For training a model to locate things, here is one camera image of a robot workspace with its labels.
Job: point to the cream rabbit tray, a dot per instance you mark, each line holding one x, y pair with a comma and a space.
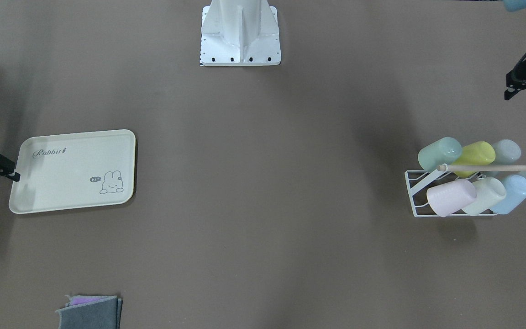
76, 170

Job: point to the pink plastic cup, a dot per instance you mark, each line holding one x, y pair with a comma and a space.
451, 197

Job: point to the white wire cup rack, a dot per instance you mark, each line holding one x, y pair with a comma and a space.
419, 181

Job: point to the grey folded cloth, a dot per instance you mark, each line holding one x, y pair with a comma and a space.
102, 314

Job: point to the grey-blue plastic cup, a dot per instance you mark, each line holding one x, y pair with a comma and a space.
507, 152

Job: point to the yellow plastic cup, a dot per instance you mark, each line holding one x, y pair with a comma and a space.
479, 153

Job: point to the white pedestal column base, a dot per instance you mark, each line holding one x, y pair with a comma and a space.
239, 33

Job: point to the light blue plastic cup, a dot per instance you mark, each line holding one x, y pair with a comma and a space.
515, 187

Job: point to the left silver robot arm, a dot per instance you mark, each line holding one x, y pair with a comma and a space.
514, 5

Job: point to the cream white plastic cup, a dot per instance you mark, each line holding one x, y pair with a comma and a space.
490, 192

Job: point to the green plastic cup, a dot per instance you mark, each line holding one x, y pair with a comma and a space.
443, 151

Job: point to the purple folded cloth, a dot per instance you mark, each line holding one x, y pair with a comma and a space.
82, 299

